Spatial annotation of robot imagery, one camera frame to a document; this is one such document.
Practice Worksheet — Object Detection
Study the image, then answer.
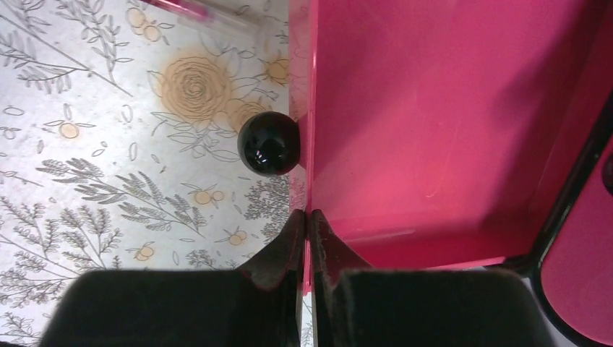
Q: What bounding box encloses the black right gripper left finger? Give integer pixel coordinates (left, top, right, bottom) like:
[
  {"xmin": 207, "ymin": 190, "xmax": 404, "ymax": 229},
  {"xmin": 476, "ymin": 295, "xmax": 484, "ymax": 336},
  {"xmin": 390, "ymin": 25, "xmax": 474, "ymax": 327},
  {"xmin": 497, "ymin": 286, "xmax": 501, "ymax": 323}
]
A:
[{"xmin": 40, "ymin": 210, "xmax": 305, "ymax": 346}]

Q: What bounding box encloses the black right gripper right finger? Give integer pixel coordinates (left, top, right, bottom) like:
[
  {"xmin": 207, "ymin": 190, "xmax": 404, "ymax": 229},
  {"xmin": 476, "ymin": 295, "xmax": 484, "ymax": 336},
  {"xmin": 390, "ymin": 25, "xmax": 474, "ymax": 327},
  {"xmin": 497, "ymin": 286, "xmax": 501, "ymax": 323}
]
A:
[{"xmin": 307, "ymin": 210, "xmax": 554, "ymax": 346}]

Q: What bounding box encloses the floral tablecloth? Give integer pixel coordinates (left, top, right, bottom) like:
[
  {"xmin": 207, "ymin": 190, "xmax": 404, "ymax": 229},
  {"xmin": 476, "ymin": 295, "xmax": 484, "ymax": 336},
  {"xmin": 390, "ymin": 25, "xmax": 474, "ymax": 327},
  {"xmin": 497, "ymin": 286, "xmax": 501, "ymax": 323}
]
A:
[{"xmin": 1, "ymin": 1, "xmax": 292, "ymax": 346}]

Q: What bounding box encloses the magenta gel pen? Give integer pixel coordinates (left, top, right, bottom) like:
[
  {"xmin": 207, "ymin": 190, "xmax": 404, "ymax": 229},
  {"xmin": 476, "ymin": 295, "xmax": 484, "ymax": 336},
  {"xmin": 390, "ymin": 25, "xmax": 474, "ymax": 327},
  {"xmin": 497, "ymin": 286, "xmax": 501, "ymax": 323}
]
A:
[{"xmin": 139, "ymin": 0, "xmax": 265, "ymax": 37}]

